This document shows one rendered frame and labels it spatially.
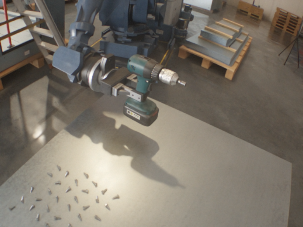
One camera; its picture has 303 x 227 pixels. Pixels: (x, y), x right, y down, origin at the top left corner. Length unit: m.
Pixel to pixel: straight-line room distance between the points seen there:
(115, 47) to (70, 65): 1.43
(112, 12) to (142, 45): 0.50
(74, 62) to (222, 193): 0.72
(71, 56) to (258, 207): 0.91
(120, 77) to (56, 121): 1.21
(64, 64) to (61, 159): 0.36
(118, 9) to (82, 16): 1.09
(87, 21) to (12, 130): 1.30
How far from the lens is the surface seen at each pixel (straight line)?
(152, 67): 0.67
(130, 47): 2.19
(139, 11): 1.96
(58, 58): 0.91
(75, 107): 2.02
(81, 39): 0.95
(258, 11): 9.99
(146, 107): 0.76
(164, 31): 2.78
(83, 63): 0.84
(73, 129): 0.89
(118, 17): 2.07
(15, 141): 1.87
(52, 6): 2.79
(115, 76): 0.79
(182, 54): 3.01
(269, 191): 0.89
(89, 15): 0.99
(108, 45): 2.28
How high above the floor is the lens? 1.27
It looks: 40 degrees down
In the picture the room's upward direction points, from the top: 10 degrees clockwise
